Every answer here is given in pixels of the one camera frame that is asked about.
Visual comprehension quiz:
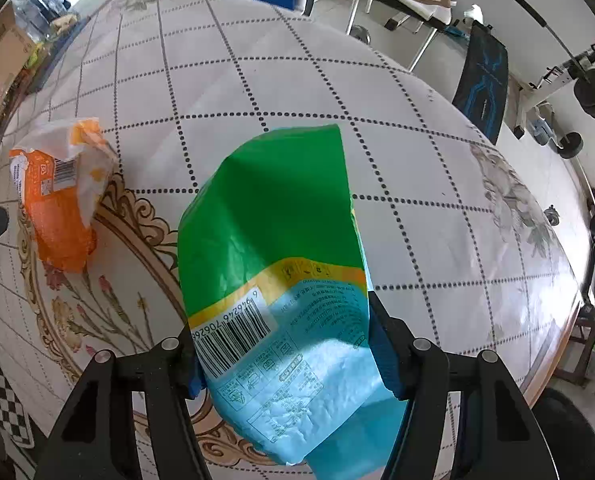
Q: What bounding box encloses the green blue snack bag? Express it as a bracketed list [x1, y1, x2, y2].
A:
[178, 125, 404, 479]

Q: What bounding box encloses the orange white snack bag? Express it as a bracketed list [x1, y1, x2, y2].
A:
[9, 117, 118, 273]

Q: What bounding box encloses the black white checkered cloth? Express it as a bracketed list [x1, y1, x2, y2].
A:
[0, 365, 35, 448]

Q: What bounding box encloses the white patterned tablecloth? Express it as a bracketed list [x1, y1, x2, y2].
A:
[0, 0, 582, 480]

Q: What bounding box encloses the black blue banner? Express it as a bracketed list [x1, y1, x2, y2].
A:
[453, 21, 509, 144]

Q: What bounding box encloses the barbell with black weights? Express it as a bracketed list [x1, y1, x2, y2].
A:
[512, 0, 595, 237]

